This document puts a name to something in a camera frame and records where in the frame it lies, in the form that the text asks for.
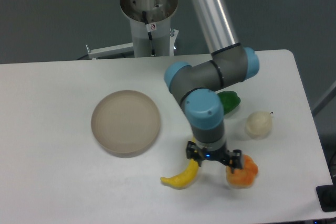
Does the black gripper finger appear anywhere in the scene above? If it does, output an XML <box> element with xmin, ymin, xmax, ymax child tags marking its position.
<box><xmin>186</xmin><ymin>141</ymin><xmax>204</xmax><ymax>167</ymax></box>
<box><xmin>220</xmin><ymin>150</ymin><xmax>244</xmax><ymax>174</ymax></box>

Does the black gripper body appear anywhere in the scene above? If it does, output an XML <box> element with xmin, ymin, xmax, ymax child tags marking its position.
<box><xmin>195</xmin><ymin>141</ymin><xmax>228</xmax><ymax>162</ymax></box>

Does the yellow toy banana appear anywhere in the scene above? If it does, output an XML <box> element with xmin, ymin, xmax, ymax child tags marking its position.
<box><xmin>160</xmin><ymin>136</ymin><xmax>200</xmax><ymax>189</ymax></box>

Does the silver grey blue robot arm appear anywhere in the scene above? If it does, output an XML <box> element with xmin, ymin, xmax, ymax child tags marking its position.
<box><xmin>120</xmin><ymin>0</ymin><xmax>259</xmax><ymax>170</ymax></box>

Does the white toy garlic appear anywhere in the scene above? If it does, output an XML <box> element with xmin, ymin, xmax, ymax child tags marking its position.
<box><xmin>245</xmin><ymin>111</ymin><xmax>273</xmax><ymax>138</ymax></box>

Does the green toy bell pepper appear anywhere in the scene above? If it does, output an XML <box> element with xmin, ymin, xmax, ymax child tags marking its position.
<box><xmin>217</xmin><ymin>91</ymin><xmax>241</xmax><ymax>115</ymax></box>

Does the beige round plate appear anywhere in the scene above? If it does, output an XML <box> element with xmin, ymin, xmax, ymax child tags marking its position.
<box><xmin>91</xmin><ymin>90</ymin><xmax>161</xmax><ymax>157</ymax></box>

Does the black device at table edge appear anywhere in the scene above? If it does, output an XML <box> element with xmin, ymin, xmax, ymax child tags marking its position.
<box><xmin>316</xmin><ymin>185</ymin><xmax>335</xmax><ymax>212</ymax></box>

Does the grey metal table leg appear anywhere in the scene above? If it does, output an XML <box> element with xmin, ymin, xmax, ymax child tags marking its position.
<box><xmin>311</xmin><ymin>81</ymin><xmax>335</xmax><ymax>117</ymax></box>

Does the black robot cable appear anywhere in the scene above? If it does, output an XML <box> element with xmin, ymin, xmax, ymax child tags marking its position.
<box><xmin>141</xmin><ymin>10</ymin><xmax>157</xmax><ymax>57</ymax></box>

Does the white metal mounting bracket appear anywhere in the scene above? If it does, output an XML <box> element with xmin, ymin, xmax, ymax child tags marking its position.
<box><xmin>86</xmin><ymin>42</ymin><xmax>134</xmax><ymax>59</ymax></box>

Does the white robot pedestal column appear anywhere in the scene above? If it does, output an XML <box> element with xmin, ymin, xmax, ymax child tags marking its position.
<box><xmin>120</xmin><ymin>0</ymin><xmax>178</xmax><ymax>58</ymax></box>

